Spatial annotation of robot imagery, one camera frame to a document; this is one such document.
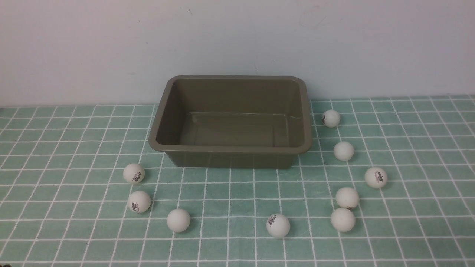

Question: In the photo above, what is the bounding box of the white printed ping-pong ball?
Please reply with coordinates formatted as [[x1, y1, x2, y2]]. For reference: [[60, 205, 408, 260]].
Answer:
[[364, 167, 388, 189], [123, 163, 145, 184], [127, 191, 152, 213], [266, 213, 291, 238]]

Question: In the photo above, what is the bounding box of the plain white ping-pong ball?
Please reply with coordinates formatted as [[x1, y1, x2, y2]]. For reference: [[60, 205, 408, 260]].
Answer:
[[167, 208, 191, 232]]

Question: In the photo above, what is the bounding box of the olive green plastic bin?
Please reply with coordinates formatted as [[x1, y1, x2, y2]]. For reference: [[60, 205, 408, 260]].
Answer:
[[148, 75, 313, 169]]

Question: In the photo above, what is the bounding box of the green checkered tablecloth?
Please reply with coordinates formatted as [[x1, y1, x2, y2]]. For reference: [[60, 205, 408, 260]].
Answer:
[[0, 96, 475, 267]]

